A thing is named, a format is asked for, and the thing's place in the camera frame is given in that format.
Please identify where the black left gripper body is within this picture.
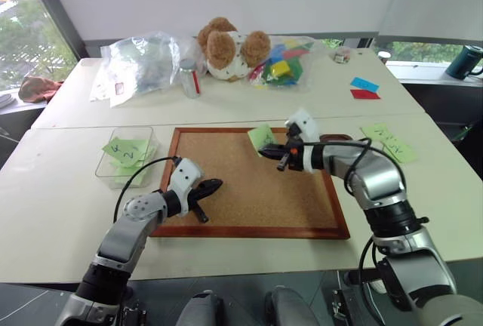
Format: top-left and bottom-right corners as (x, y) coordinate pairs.
(186, 182), (208, 211)

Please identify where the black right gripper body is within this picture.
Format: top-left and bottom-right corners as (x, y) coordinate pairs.
(285, 121), (305, 172)

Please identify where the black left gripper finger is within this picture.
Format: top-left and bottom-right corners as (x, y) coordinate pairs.
(198, 177), (224, 198)
(192, 200), (210, 224)

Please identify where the green sticky note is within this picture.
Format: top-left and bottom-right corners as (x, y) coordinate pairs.
(247, 124), (279, 158)

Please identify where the green note with handwriting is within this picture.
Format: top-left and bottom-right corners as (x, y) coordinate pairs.
(102, 137), (150, 165)
(359, 123), (394, 143)
(380, 136), (420, 165)

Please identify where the red paper note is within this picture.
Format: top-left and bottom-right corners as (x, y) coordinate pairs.
(349, 88), (383, 101)

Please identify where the clear plastic box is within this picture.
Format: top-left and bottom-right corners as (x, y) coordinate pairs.
(94, 126), (158, 190)

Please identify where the blue paper note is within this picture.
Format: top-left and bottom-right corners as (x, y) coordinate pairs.
(349, 76), (380, 93)

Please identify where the wood framed cork board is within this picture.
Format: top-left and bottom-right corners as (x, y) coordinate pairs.
(149, 126), (352, 241)

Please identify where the pile of green notes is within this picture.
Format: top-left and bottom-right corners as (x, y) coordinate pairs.
(111, 147), (157, 188)

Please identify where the bag of coloured blocks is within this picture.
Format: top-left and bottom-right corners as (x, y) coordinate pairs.
(246, 35), (318, 90)

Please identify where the dark rounded shape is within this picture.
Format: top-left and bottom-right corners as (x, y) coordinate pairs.
(176, 290), (224, 326)
(263, 285), (322, 326)

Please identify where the clear bottle with red label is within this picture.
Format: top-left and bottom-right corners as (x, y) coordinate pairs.
(177, 58), (202, 99)

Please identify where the small clear pushpin jar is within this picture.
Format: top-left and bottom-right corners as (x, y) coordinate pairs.
(332, 47), (352, 65)

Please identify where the brown and white plush toy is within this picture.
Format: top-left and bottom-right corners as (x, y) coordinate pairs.
(196, 17), (273, 83)

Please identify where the white card with red mark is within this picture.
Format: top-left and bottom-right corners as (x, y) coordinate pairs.
(109, 81), (128, 109)

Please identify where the large clear plastic bag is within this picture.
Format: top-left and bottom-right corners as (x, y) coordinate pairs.
(89, 30), (203, 109)

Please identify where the reddish brown cloth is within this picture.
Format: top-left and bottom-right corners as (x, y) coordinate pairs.
(17, 75), (65, 104)

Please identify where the dark green mug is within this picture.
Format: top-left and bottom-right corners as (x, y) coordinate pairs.
(445, 44), (483, 79)

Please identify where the white plates stack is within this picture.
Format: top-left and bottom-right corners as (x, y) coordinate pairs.
(0, 88), (24, 109)

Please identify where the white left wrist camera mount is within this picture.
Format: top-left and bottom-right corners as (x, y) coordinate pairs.
(168, 157), (205, 218)

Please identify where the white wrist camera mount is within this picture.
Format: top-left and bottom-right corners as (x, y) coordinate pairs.
(168, 157), (205, 218)
(288, 107), (326, 173)

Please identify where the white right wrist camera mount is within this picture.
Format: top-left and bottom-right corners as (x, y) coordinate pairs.
(288, 107), (326, 173)

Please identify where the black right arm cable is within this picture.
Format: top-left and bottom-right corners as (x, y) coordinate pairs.
(301, 137), (374, 195)

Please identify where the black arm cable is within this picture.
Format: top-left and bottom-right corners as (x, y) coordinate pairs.
(301, 137), (374, 195)
(112, 156), (181, 224)

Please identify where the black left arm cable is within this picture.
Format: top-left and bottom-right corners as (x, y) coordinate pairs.
(112, 156), (181, 224)

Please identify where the black shoulder cable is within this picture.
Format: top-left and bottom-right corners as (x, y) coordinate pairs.
(357, 235), (386, 326)

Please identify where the black window frame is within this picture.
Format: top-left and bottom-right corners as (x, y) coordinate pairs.
(21, 0), (90, 61)

